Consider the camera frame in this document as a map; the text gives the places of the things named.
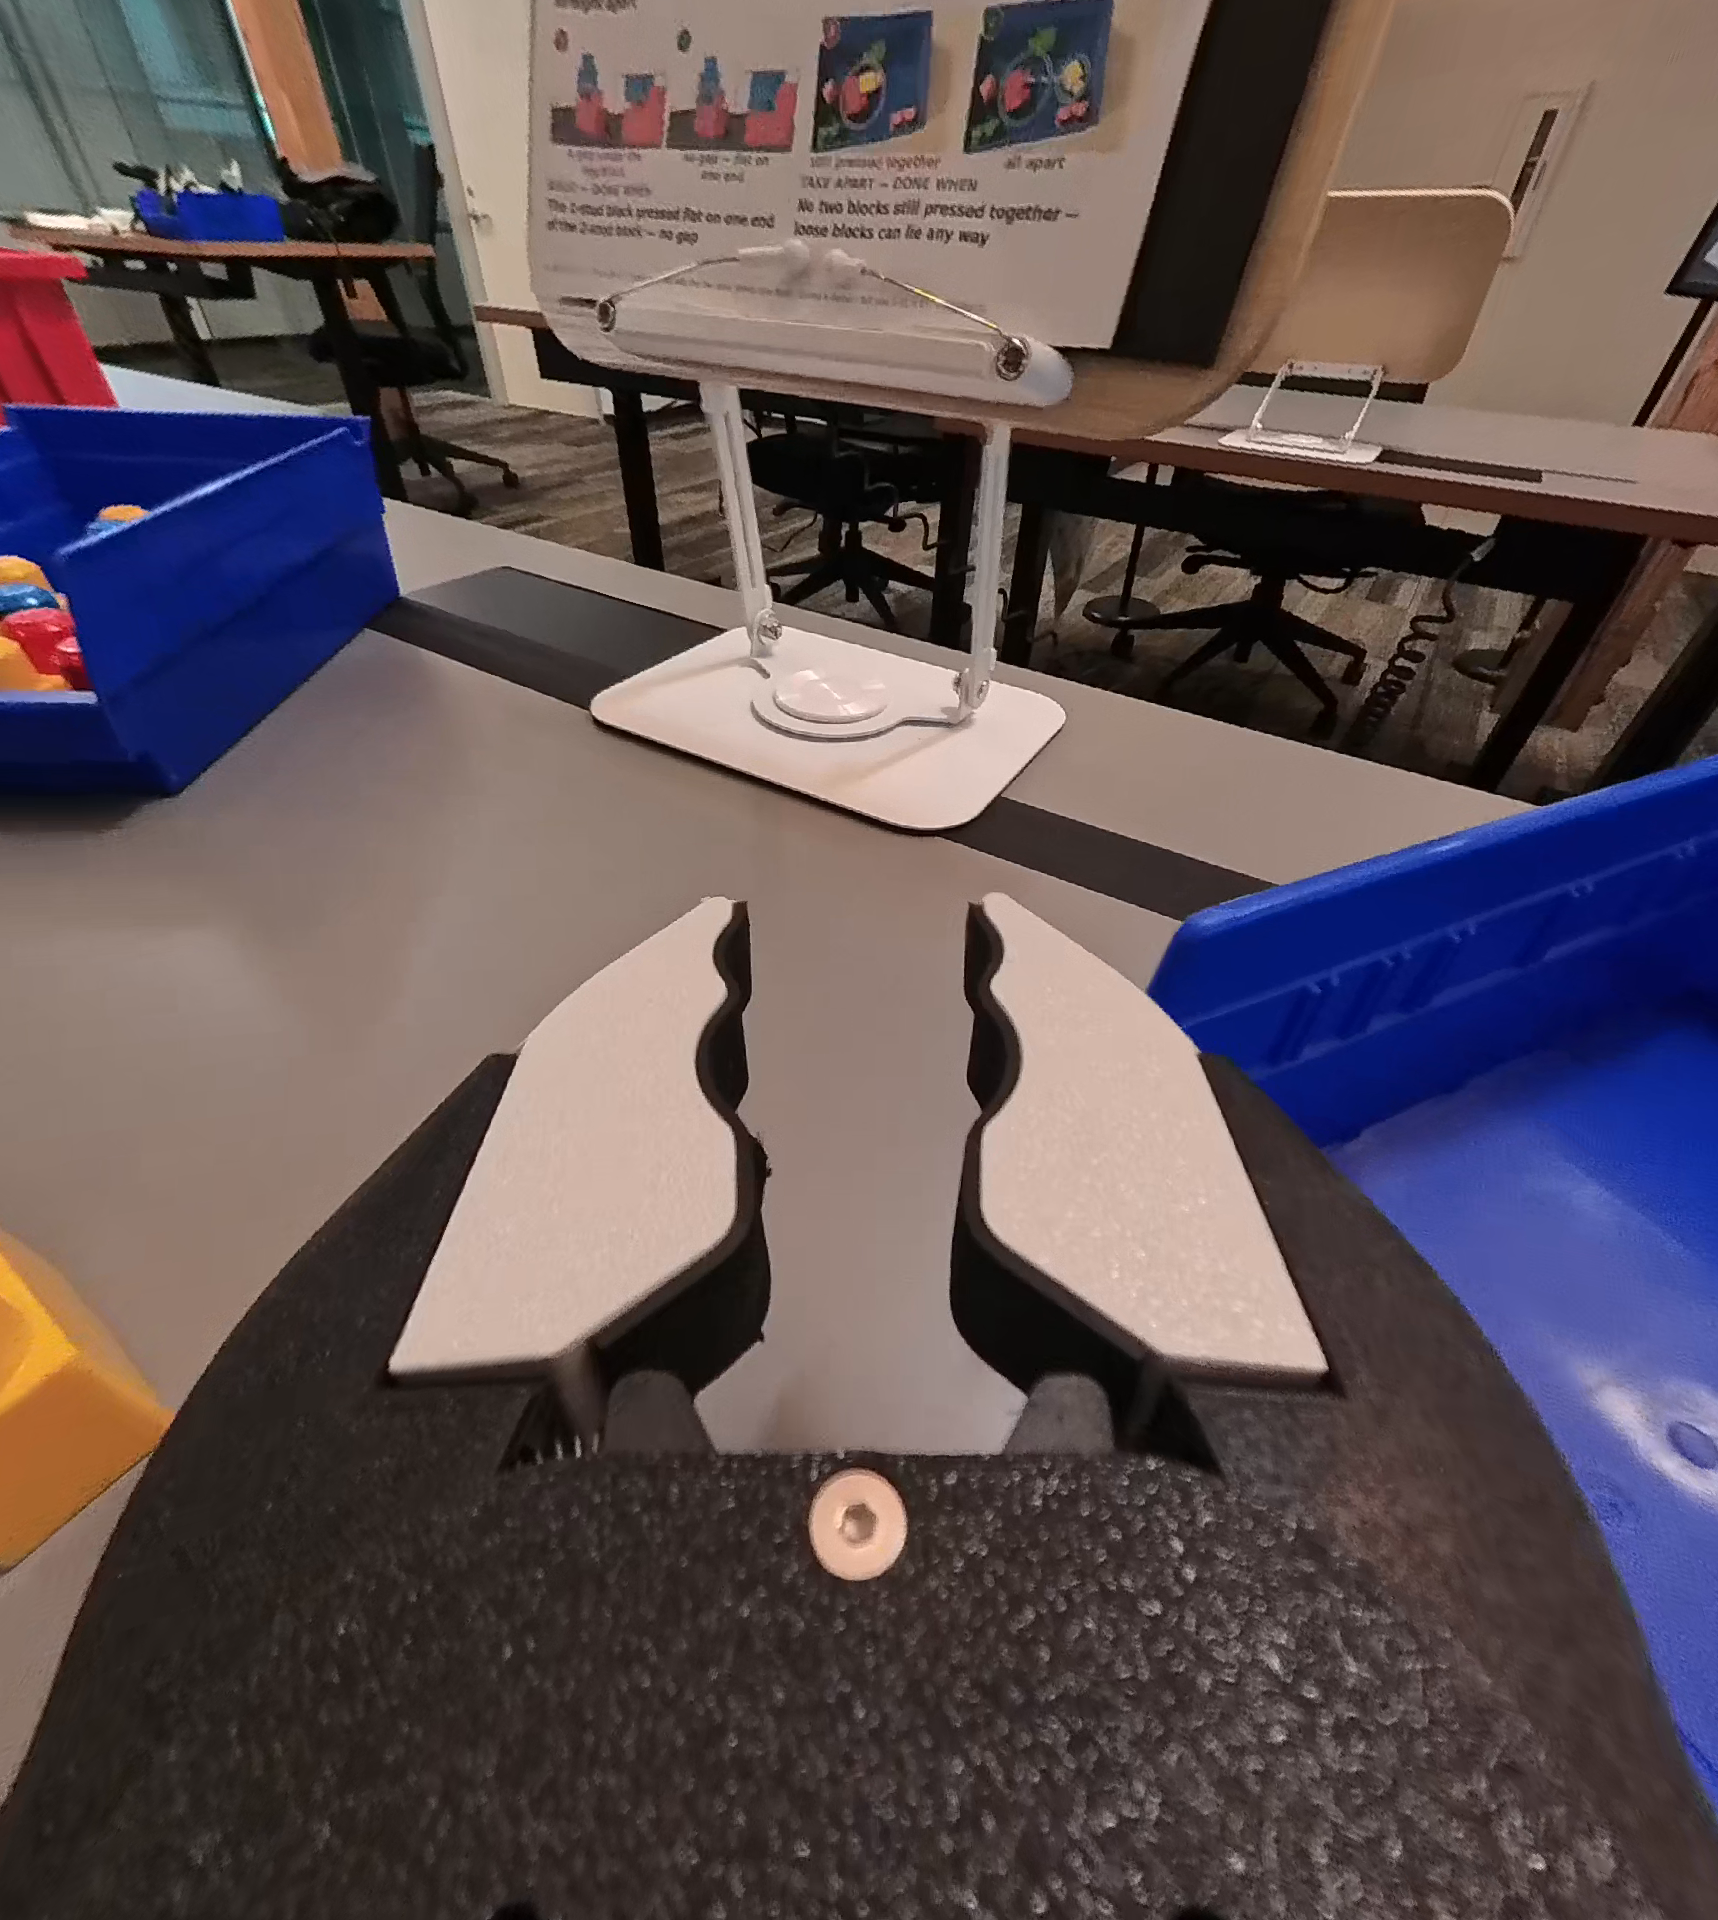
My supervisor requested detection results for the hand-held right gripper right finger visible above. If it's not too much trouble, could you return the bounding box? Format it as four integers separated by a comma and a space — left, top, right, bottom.
947, 892, 1330, 1427

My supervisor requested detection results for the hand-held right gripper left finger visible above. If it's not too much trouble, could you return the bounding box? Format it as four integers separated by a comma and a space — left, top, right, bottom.
384, 892, 779, 1446

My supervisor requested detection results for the yellow toy block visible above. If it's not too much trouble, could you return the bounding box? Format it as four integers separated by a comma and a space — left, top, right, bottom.
0, 1186, 174, 1574

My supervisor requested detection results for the blue plastic bin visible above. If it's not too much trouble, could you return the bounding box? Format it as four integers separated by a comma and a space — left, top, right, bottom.
0, 408, 400, 793
1142, 728, 1718, 1920
139, 187, 292, 243

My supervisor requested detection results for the small clear stand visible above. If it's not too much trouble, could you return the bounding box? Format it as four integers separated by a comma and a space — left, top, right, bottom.
1218, 359, 1386, 462

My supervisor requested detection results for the small wooden display board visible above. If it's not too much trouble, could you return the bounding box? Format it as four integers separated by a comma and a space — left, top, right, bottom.
1315, 187, 1513, 408

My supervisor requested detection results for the black bag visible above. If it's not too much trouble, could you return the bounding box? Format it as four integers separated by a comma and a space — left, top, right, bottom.
279, 160, 393, 247

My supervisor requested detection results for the printed instruction sheet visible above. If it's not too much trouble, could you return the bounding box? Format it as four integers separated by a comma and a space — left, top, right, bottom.
529, 0, 1214, 354

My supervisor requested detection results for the black coiled cable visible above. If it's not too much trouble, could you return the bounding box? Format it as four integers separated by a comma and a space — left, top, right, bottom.
1361, 600, 1451, 745

